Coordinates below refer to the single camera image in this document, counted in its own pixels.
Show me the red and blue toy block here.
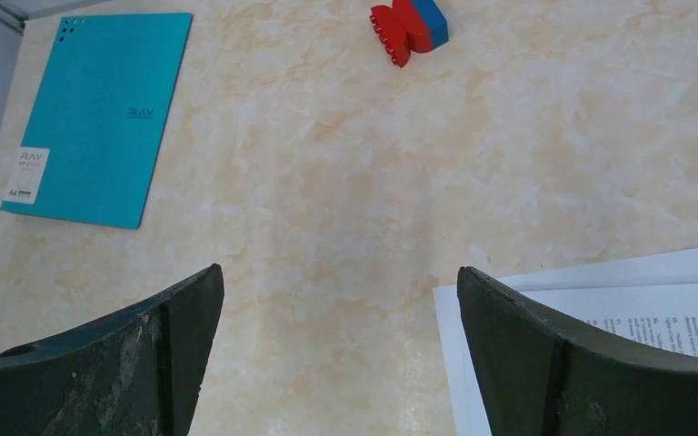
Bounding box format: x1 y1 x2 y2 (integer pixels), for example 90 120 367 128
369 0 450 68

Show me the white printed paper stack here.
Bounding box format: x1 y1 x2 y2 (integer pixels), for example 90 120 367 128
433 248 698 435

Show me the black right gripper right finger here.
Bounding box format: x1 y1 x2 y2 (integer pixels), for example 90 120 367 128
456 267 698 435

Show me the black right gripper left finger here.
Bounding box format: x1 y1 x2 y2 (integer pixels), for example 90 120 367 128
0 264 224 435

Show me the teal and black file folder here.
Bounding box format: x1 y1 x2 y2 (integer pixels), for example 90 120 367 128
1 12 193 230

